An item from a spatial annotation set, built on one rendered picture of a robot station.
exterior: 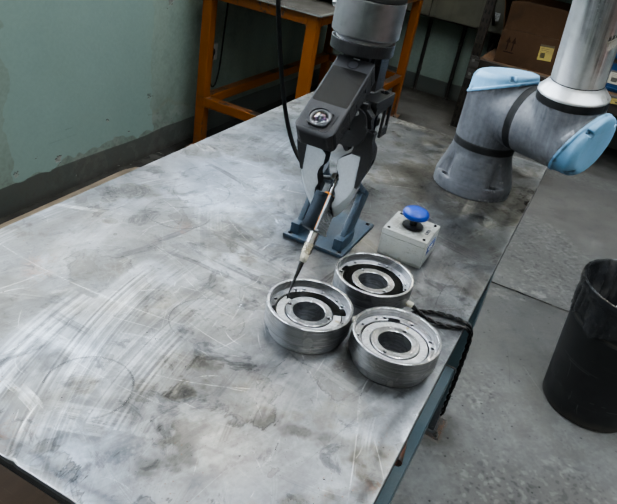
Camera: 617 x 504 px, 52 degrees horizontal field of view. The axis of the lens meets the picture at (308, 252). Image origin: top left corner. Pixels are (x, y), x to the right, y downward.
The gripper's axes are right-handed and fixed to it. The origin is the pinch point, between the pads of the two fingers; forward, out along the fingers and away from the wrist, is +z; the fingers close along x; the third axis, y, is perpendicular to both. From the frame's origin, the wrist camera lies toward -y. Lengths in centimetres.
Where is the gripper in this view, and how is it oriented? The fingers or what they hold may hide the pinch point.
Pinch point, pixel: (323, 205)
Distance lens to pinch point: 78.1
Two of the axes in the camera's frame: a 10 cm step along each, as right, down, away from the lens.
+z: -1.6, 8.4, 5.2
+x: -8.8, -3.6, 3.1
